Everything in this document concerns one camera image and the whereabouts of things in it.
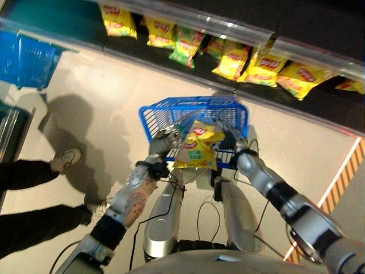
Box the black shop shelf board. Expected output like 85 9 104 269
101 34 365 134

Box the silver robot leg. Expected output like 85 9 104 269
143 182 184 262
212 173 265 254

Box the person's leg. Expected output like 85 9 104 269
0 199 110 259
0 147 84 192

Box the dark shelf unit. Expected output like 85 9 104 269
0 98 37 211

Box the yellow chips bag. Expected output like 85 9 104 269
275 62 340 102
144 17 176 50
100 4 139 40
334 79 365 95
236 47 288 88
211 42 252 82
173 119 226 170

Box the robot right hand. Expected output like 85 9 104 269
214 119 249 161

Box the small green red chips bag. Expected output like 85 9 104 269
203 36 226 62

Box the silver robot left leg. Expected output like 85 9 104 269
143 182 184 262

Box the silver robot right leg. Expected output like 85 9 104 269
212 173 265 254

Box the blue plastic shopping basket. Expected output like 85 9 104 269
0 30 63 92
138 95 250 170

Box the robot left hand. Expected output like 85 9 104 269
148 126 184 159

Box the orange black hazard floor tape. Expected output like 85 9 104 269
283 136 365 263

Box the black cable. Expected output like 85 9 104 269
196 200 222 244
253 199 287 259
49 239 85 274
129 175 188 271

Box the grey robot torso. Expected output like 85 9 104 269
133 248 325 274

